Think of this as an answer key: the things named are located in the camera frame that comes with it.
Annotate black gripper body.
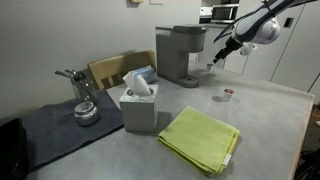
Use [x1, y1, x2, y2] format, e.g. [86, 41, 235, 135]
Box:
[213, 37, 242, 63]

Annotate white coffee pod cup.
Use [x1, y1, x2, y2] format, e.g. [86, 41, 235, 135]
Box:
[223, 89, 235, 102]
[206, 63, 213, 72]

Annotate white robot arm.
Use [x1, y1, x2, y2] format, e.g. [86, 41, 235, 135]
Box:
[213, 0, 317, 63]

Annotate grey pod coffee maker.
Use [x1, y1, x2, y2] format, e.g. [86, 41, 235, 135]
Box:
[155, 25, 206, 88]

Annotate black microwave oven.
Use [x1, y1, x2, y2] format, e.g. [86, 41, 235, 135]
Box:
[211, 4, 238, 23]

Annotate folded yellow-green cloth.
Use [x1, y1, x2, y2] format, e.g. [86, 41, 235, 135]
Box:
[158, 106, 240, 176]

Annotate grey tissue box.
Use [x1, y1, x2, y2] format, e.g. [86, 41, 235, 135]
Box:
[119, 72, 158, 133]

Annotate wooden chair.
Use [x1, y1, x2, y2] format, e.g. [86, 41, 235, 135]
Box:
[88, 50, 156, 89]

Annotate round metal tin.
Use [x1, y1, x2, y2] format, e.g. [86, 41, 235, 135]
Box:
[74, 101, 100, 126]

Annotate dark blue table mat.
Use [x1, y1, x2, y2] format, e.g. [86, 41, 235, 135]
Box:
[22, 90, 123, 171]

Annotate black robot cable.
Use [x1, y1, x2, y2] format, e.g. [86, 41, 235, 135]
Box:
[213, 19, 239, 44]

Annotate white wall switch plate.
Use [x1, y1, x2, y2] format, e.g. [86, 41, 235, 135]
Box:
[149, 0, 163, 5]

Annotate beige wall thermostat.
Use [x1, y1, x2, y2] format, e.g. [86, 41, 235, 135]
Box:
[129, 0, 144, 3]

